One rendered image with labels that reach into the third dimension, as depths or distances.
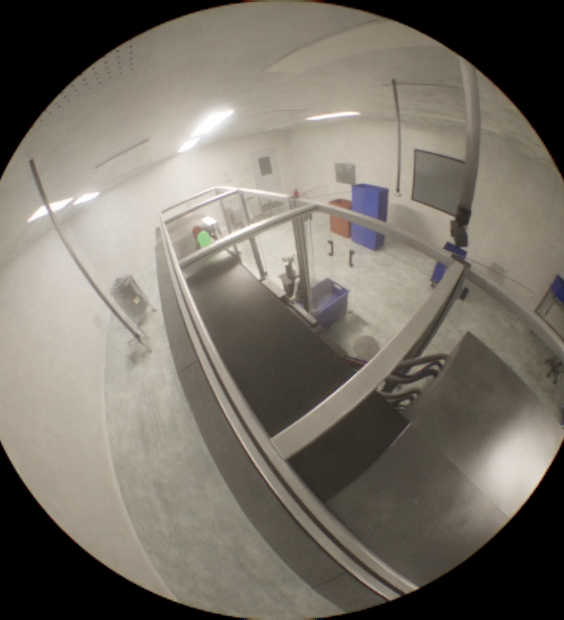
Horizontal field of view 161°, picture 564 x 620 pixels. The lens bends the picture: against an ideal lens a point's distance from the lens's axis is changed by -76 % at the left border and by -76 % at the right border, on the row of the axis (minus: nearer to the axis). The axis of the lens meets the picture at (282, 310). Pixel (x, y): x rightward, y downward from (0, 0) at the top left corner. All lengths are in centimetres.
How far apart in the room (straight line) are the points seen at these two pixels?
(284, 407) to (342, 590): 37
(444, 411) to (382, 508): 23
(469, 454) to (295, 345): 47
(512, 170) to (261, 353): 451
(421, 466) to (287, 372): 33
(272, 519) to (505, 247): 472
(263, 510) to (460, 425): 40
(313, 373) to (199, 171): 593
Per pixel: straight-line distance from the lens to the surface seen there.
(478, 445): 53
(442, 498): 46
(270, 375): 43
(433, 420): 46
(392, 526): 43
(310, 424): 32
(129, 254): 627
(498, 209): 454
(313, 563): 38
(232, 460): 35
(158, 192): 595
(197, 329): 49
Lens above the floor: 210
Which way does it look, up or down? 46 degrees down
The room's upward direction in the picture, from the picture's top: 13 degrees counter-clockwise
